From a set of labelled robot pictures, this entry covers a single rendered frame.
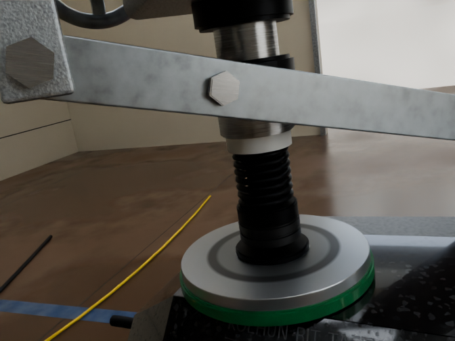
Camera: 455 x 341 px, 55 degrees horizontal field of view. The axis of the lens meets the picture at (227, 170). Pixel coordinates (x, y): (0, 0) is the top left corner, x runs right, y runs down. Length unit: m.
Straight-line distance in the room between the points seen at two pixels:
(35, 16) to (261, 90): 0.19
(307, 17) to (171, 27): 1.71
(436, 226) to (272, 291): 0.27
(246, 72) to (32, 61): 0.17
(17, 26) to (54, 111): 6.35
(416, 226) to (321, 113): 0.25
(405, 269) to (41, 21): 0.42
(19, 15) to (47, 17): 0.02
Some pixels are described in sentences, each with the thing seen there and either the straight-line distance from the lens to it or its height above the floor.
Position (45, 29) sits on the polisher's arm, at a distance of 0.34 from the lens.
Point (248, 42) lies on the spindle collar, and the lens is 0.43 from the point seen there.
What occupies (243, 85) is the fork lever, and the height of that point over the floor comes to 1.02.
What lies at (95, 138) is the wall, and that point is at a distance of 6.71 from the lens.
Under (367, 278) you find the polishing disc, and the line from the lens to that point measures 0.47.
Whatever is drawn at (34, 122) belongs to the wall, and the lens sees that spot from 6.40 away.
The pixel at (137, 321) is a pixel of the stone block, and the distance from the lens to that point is 0.58.
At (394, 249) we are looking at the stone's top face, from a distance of 0.56.
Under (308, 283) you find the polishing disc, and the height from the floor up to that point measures 0.83.
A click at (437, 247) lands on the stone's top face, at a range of 0.57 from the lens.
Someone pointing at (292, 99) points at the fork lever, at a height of 1.00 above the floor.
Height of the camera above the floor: 1.05
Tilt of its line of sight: 14 degrees down
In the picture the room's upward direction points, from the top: 8 degrees counter-clockwise
